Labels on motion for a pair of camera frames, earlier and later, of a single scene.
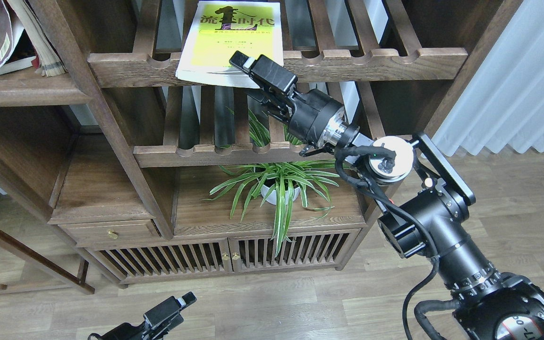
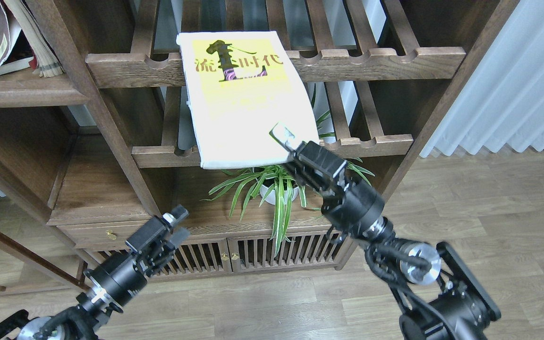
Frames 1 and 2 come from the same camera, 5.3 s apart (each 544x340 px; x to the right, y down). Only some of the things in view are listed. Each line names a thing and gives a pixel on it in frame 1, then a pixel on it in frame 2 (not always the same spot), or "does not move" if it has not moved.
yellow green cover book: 218,29 -> 241,86
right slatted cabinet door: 259,253 does not move
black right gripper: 310,114 -> 352,205
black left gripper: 158,322 -> 122,276
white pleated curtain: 522,93 does not move
